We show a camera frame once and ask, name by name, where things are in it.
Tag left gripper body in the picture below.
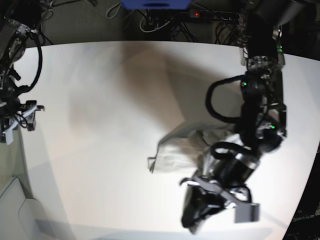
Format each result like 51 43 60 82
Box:
181 186 226 232

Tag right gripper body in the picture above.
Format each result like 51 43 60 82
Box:
20 112 36 132

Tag grey t-shirt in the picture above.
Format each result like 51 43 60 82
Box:
147 121 243 174

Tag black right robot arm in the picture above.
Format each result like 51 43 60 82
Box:
0 0 44 132

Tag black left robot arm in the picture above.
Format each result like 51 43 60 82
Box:
181 0 307 234

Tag grey side table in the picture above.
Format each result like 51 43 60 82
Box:
0 177 42 240

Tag blue box at top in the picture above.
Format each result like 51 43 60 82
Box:
121 0 191 10

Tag black power strip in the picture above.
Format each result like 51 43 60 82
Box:
188 9 238 22

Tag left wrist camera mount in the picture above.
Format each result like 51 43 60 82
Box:
179 175 260 224

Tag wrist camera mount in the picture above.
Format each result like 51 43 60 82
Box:
179 175 260 224
0 100 45 145

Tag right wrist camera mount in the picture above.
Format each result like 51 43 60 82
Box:
0 100 45 145

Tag white cable loop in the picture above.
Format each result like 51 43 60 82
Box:
138 14 172 33

